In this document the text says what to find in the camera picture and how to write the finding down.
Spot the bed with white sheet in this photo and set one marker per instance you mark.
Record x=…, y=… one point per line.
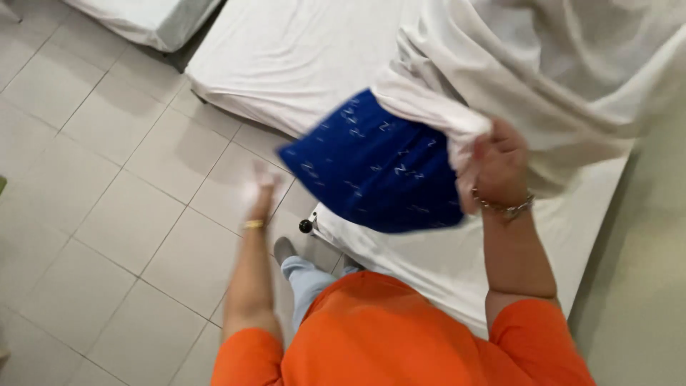
x=482, y=257
x=289, y=59
x=150, y=19

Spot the light blue trousers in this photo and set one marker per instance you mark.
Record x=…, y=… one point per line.
x=308, y=284

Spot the person's left hand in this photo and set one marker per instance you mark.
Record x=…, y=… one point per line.
x=261, y=188

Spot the grey shoe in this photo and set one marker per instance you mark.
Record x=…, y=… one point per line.
x=283, y=249

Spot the white pillowcase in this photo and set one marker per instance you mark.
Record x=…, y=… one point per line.
x=536, y=80

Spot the blue patterned pillow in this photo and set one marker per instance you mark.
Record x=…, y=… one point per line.
x=375, y=166

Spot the gold bangle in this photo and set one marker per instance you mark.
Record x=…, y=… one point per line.
x=253, y=224

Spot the person's right fingers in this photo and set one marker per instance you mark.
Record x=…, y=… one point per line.
x=485, y=153

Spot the orange shirt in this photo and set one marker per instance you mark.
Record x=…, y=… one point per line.
x=396, y=338

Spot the person's right hand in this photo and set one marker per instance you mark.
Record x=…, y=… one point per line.
x=501, y=161

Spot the person's left fingers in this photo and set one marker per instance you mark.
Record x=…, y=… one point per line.
x=262, y=174

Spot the black bed frame knob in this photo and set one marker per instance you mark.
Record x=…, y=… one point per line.
x=305, y=226

